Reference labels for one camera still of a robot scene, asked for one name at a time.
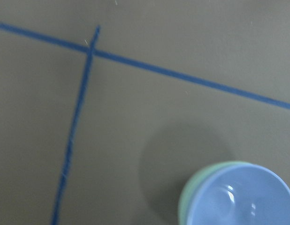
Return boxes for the green bowl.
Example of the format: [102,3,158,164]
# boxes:
[177,161,249,225]

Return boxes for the blue bowl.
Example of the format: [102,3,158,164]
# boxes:
[187,163,290,225]

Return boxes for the blue tape grid lines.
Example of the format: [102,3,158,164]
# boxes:
[0,22,290,225]

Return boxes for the brown paper table cover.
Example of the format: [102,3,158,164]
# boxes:
[0,0,290,225]

